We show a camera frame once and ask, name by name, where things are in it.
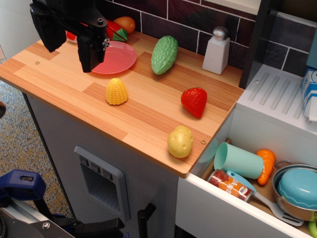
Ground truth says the red toy strawberry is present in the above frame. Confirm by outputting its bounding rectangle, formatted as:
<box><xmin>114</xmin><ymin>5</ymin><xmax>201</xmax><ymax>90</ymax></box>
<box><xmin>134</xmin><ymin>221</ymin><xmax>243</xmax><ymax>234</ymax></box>
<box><xmin>181</xmin><ymin>87</ymin><xmax>208</xmax><ymax>119</ymax></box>

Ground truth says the white salt shaker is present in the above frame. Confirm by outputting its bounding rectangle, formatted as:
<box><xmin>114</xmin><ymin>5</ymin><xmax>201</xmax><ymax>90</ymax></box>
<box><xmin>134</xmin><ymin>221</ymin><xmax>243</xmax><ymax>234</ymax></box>
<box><xmin>202</xmin><ymin>26</ymin><xmax>230</xmax><ymax>74</ymax></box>

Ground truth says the black cabinet door handle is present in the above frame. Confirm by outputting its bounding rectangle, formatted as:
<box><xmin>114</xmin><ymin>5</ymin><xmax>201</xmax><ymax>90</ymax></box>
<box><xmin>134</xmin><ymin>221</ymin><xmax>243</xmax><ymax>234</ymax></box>
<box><xmin>137</xmin><ymin>203</ymin><xmax>156</xmax><ymax>238</ymax></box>

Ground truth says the red toy pepper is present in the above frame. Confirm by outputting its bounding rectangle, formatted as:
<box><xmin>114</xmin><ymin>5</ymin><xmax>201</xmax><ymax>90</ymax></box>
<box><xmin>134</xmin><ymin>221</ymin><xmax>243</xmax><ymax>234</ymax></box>
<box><xmin>106</xmin><ymin>20</ymin><xmax>128</xmax><ymax>42</ymax></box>

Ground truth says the orange toy carrot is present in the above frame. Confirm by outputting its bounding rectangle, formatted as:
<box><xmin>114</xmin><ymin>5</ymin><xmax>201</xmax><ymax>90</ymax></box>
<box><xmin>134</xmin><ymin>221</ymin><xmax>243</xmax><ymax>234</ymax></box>
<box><xmin>257</xmin><ymin>149</ymin><xmax>276</xmax><ymax>185</ymax></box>

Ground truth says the green toy bitter gourd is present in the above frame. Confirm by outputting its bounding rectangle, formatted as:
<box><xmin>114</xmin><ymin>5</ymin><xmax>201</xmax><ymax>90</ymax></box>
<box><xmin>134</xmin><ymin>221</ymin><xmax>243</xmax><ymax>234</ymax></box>
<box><xmin>151</xmin><ymin>36</ymin><xmax>178</xmax><ymax>75</ymax></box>

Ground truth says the teal plastic cup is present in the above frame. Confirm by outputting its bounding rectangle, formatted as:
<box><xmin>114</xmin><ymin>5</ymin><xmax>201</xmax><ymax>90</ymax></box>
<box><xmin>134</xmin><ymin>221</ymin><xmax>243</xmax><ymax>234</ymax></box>
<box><xmin>214</xmin><ymin>142</ymin><xmax>264</xmax><ymax>179</ymax></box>

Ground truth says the orange toy mango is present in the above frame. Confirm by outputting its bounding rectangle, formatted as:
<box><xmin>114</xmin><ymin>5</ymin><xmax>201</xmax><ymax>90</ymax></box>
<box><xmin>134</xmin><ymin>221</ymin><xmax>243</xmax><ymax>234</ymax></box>
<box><xmin>114</xmin><ymin>16</ymin><xmax>136</xmax><ymax>34</ymax></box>

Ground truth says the toy food can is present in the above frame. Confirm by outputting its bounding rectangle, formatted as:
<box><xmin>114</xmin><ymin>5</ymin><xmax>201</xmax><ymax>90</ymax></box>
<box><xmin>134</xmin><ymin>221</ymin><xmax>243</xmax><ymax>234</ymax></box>
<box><xmin>207</xmin><ymin>170</ymin><xmax>255</xmax><ymax>202</ymax></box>

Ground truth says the red white toy sushi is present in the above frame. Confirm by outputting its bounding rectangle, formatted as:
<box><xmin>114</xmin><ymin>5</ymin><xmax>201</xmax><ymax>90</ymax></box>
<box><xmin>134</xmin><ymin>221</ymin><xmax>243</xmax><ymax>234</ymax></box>
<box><xmin>65</xmin><ymin>31</ymin><xmax>77</xmax><ymax>44</ymax></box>

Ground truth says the steel toy pot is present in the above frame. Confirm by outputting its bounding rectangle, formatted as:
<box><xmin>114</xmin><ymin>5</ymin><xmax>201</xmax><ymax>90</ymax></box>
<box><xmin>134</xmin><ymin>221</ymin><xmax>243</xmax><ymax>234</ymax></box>
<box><xmin>272</xmin><ymin>164</ymin><xmax>317</xmax><ymax>222</ymax></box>

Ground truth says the grey toy ice dispenser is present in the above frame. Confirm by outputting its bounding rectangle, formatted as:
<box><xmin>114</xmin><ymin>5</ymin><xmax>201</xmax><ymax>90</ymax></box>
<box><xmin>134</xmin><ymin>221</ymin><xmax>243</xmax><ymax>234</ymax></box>
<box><xmin>74</xmin><ymin>145</ymin><xmax>130</xmax><ymax>222</ymax></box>

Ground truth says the blue clamp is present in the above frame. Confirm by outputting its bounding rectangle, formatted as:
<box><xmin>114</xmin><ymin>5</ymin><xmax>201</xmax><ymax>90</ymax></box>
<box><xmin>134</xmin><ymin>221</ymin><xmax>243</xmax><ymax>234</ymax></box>
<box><xmin>0</xmin><ymin>169</ymin><xmax>46</xmax><ymax>207</ymax></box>

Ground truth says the pink plastic plate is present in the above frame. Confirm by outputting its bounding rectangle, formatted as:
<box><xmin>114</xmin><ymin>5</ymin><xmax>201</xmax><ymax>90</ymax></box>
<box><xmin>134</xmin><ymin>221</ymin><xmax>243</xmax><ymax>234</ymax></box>
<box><xmin>92</xmin><ymin>41</ymin><xmax>137</xmax><ymax>74</ymax></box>

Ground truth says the yellow toy corn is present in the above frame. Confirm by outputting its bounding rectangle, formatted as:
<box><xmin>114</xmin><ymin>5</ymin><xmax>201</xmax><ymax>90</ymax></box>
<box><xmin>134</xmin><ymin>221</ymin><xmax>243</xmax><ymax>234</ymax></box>
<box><xmin>106</xmin><ymin>78</ymin><xmax>128</xmax><ymax>105</ymax></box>

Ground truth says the grey toy spatula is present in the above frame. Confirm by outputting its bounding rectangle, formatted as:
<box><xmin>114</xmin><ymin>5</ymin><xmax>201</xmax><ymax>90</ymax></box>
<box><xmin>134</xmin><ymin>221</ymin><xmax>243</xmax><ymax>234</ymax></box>
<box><xmin>254</xmin><ymin>192</ymin><xmax>304</xmax><ymax>227</ymax></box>

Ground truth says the blue white milk carton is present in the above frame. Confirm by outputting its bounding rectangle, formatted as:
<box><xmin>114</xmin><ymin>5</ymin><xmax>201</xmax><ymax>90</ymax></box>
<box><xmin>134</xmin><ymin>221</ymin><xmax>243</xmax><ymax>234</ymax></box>
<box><xmin>301</xmin><ymin>66</ymin><xmax>317</xmax><ymax>122</ymax></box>

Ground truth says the yellow toy potato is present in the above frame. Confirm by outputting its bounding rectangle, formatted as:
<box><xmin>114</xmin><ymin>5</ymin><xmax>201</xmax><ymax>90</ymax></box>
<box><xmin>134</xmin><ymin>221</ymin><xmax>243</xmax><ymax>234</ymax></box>
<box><xmin>167</xmin><ymin>125</ymin><xmax>193</xmax><ymax>158</ymax></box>

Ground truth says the blue plastic bowl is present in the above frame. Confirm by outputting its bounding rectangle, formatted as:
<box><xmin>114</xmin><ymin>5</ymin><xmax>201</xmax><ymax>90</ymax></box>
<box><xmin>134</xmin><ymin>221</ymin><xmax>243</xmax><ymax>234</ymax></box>
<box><xmin>277</xmin><ymin>169</ymin><xmax>317</xmax><ymax>210</ymax></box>

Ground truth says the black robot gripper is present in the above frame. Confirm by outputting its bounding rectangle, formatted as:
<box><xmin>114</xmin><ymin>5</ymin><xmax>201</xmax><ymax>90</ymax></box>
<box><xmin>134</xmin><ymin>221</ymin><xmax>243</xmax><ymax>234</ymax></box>
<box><xmin>30</xmin><ymin>0</ymin><xmax>107</xmax><ymax>72</ymax></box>

